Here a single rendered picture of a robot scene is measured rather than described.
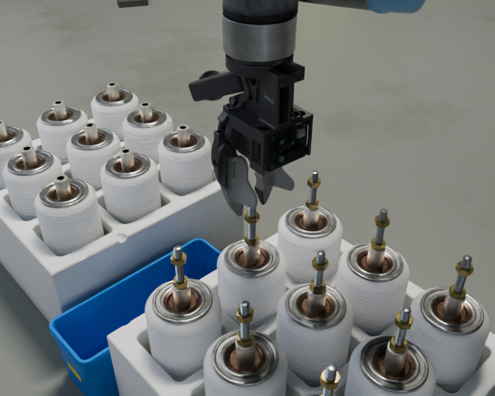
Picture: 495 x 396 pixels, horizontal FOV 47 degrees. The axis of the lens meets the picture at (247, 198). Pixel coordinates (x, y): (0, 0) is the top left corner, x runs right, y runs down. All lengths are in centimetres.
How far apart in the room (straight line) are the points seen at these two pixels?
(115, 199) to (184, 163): 13
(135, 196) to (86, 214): 9
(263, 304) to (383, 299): 16
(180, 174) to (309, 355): 44
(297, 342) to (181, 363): 15
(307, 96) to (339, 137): 25
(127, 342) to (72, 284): 19
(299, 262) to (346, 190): 54
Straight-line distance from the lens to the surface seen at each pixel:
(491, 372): 81
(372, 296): 78
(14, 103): 186
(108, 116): 119
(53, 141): 116
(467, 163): 154
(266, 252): 80
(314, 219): 84
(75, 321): 96
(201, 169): 103
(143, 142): 111
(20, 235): 101
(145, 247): 100
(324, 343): 72
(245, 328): 63
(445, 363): 77
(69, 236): 94
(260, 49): 58
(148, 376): 76
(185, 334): 71
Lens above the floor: 79
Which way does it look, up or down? 36 degrees down
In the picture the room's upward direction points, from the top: straight up
